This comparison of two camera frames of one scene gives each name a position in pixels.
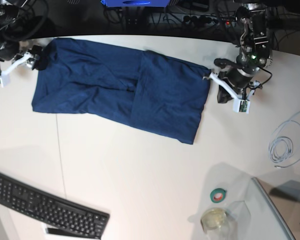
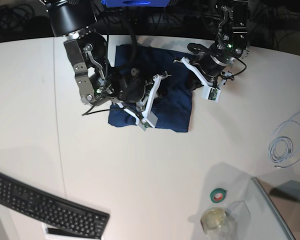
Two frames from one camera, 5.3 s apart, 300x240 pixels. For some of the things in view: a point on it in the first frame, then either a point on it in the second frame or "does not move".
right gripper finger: [223, 96] -> [193, 83]
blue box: [136, 3] does not move
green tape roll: [217, 195] does not move
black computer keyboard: [54, 211] does not move
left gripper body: [28, 57] -> [131, 86]
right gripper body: [237, 79] -> [210, 66]
